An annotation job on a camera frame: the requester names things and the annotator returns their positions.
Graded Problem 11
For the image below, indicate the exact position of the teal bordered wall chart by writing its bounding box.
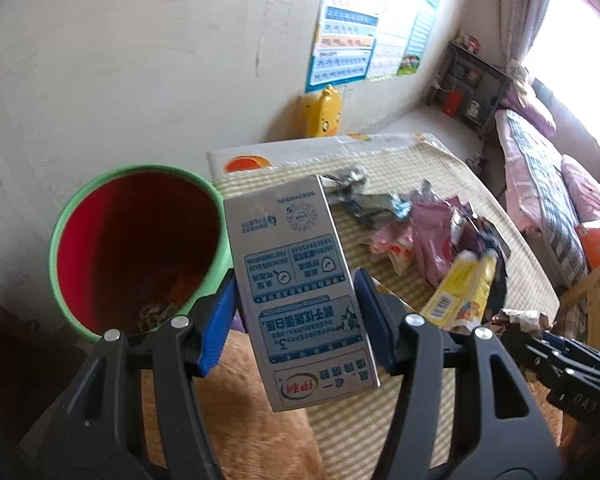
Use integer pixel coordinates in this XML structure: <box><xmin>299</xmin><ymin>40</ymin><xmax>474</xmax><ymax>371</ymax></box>
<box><xmin>367</xmin><ymin>0</ymin><xmax>441</xmax><ymax>81</ymax></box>

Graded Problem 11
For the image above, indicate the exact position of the pink quilt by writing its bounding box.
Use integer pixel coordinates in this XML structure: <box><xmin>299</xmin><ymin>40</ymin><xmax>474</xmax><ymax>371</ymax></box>
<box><xmin>560</xmin><ymin>155</ymin><xmax>600</xmax><ymax>236</ymax></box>

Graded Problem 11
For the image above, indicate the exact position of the green rimmed red bucket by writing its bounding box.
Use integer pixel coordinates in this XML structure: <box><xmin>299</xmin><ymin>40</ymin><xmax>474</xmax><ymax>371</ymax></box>
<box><xmin>49</xmin><ymin>163</ymin><xmax>237</xmax><ymax>346</ymax></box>

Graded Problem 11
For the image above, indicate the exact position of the brown white wrapper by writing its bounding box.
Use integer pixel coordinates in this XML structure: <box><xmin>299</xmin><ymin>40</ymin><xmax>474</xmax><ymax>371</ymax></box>
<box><xmin>492</xmin><ymin>308</ymin><xmax>553</xmax><ymax>337</ymax></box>

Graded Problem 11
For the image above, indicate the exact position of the bed with checked sheet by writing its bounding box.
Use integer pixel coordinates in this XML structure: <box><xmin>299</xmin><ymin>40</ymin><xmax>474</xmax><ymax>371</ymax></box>
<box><xmin>494</xmin><ymin>107</ymin><xmax>600</xmax><ymax>286</ymax></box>

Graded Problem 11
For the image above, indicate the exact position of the silver milk carton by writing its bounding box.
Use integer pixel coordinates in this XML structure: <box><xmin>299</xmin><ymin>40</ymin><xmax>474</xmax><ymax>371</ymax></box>
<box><xmin>222</xmin><ymin>174</ymin><xmax>382</xmax><ymax>399</ymax></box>

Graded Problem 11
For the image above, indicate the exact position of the crumpled grey paper scrap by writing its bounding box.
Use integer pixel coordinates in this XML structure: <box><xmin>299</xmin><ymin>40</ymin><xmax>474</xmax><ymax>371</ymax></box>
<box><xmin>137</xmin><ymin>301</ymin><xmax>182</xmax><ymax>329</ymax></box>

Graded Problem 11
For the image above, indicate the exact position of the blue bordered wall chart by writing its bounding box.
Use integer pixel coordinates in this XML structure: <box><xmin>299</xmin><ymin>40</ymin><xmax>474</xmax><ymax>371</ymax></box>
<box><xmin>305</xmin><ymin>0</ymin><xmax>381</xmax><ymax>94</ymax></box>

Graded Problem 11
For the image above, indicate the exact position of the dark metal shelf rack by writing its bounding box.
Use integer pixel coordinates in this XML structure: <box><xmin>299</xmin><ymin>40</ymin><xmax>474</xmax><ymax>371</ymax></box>
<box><xmin>430</xmin><ymin>40</ymin><xmax>511</xmax><ymax>133</ymax></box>

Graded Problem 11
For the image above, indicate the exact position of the pink pillow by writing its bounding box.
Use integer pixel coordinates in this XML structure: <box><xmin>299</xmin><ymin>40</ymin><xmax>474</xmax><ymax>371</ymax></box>
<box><xmin>500</xmin><ymin>60</ymin><xmax>558</xmax><ymax>138</ymax></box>

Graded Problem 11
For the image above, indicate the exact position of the yellow tube box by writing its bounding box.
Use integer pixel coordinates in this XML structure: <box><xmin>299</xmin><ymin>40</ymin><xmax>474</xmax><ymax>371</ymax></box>
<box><xmin>420</xmin><ymin>249</ymin><xmax>501</xmax><ymax>333</ymax></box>

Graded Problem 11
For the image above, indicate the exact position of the wooden chair frame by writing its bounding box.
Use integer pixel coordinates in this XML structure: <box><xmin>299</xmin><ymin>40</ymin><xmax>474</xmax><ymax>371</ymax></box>
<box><xmin>555</xmin><ymin>267</ymin><xmax>600</xmax><ymax>346</ymax></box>

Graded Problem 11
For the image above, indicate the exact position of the crumpled silver white wrapper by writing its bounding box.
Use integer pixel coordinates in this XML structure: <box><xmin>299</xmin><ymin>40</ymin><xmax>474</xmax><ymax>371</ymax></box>
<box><xmin>320</xmin><ymin>165</ymin><xmax>368</xmax><ymax>202</ymax></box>

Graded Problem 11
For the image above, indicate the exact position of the brown plush toy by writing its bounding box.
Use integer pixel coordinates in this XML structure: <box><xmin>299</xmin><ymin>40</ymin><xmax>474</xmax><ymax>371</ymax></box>
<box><xmin>140</xmin><ymin>332</ymin><xmax>326</xmax><ymax>480</ymax></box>

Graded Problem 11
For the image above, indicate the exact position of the large pink plastic wrapper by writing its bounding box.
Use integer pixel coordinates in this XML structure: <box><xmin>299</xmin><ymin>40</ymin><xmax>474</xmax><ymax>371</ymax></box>
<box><xmin>410</xmin><ymin>185</ymin><xmax>476</xmax><ymax>288</ymax></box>

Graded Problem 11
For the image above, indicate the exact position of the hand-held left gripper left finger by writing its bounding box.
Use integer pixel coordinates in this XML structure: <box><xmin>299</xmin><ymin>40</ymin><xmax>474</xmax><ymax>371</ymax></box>
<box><xmin>22</xmin><ymin>267</ymin><xmax>241</xmax><ymax>480</ymax></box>

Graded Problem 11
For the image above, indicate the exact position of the dark plastic wrapper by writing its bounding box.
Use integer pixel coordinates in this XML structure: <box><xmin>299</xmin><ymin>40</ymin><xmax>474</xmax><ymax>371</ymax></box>
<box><xmin>450</xmin><ymin>205</ymin><xmax>511</xmax><ymax>322</ymax></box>

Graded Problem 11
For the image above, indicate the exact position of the pink curtain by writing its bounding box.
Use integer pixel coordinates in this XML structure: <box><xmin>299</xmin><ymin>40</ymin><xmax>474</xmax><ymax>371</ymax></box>
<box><xmin>500</xmin><ymin>0</ymin><xmax>556</xmax><ymax>76</ymax></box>

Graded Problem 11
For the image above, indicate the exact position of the yellow duck toy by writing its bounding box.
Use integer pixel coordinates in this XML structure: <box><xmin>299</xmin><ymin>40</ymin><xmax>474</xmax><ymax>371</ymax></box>
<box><xmin>298</xmin><ymin>85</ymin><xmax>344</xmax><ymax>138</ymax></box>

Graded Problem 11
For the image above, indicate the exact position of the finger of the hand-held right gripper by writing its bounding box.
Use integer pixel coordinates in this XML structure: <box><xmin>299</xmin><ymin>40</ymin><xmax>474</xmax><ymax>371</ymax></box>
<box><xmin>502</xmin><ymin>327</ymin><xmax>581</xmax><ymax>381</ymax></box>
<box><xmin>542</xmin><ymin>332</ymin><xmax>600</xmax><ymax>371</ymax></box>

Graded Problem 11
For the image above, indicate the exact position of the pink white red wrapper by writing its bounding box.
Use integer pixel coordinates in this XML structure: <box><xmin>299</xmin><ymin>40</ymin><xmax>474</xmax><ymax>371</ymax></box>
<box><xmin>367</xmin><ymin>222</ymin><xmax>416</xmax><ymax>276</ymax></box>

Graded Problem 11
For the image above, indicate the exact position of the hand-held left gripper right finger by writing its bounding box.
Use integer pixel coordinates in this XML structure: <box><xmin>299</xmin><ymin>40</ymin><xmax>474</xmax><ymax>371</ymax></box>
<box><xmin>352</xmin><ymin>267</ymin><xmax>563</xmax><ymax>480</ymax></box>

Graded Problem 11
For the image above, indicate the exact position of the bright window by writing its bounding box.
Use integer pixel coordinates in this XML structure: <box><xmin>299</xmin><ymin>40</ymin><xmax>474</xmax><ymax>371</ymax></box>
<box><xmin>522</xmin><ymin>0</ymin><xmax>600</xmax><ymax>156</ymax></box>

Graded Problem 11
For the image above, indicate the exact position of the white cardboard box orange print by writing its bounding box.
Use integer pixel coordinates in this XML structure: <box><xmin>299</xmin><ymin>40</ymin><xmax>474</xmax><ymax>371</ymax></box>
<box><xmin>206</xmin><ymin>132</ymin><xmax>443</xmax><ymax>186</ymax></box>

